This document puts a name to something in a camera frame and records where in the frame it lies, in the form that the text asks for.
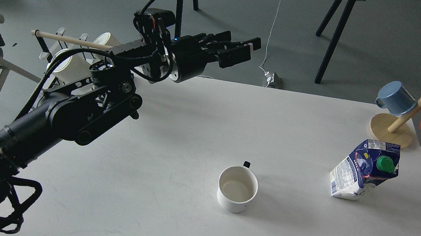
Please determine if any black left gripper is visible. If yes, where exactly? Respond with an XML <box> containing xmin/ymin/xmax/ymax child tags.
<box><xmin>169</xmin><ymin>30</ymin><xmax>262</xmax><ymax>83</ymax></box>

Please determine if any blue white milk carton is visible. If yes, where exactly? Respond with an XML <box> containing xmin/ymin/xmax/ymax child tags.
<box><xmin>329</xmin><ymin>139</ymin><xmax>401</xmax><ymax>200</ymax></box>

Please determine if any white smiley mug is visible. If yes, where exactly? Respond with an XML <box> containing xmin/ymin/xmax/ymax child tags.
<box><xmin>216</xmin><ymin>161</ymin><xmax>259</xmax><ymax>214</ymax></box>

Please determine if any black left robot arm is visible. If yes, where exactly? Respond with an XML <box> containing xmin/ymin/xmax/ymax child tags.
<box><xmin>0</xmin><ymin>0</ymin><xmax>262</xmax><ymax>234</ymax></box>

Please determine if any blue cup on tree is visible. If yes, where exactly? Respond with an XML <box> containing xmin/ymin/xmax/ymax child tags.
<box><xmin>375</xmin><ymin>81</ymin><xmax>418</xmax><ymax>116</ymax></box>

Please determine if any grey power adapter on floor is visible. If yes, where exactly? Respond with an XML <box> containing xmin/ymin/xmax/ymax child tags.
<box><xmin>262</xmin><ymin>71</ymin><xmax>282</xmax><ymax>89</ymax></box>

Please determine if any wooden mug tree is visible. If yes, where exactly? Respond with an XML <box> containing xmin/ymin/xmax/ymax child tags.
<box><xmin>368</xmin><ymin>97</ymin><xmax>421</xmax><ymax>148</ymax></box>

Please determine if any white mug rear on rack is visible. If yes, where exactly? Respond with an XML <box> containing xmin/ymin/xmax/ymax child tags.
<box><xmin>93</xmin><ymin>32</ymin><xmax>121</xmax><ymax>47</ymax></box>

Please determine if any white mug on rack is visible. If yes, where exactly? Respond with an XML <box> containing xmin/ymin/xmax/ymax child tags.
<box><xmin>51</xmin><ymin>54</ymin><xmax>91</xmax><ymax>83</ymax></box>
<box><xmin>93</xmin><ymin>32</ymin><xmax>121</xmax><ymax>47</ymax></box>

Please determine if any black table legs right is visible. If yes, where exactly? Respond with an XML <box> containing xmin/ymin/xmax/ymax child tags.
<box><xmin>314</xmin><ymin>0</ymin><xmax>357</xmax><ymax>84</ymax></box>

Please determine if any white mug front on rack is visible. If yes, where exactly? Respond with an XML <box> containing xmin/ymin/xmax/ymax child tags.
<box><xmin>51</xmin><ymin>54</ymin><xmax>91</xmax><ymax>83</ymax></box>

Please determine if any black wire mug rack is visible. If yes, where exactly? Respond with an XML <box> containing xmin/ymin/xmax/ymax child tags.
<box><xmin>22</xmin><ymin>29</ymin><xmax>139</xmax><ymax>115</ymax></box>

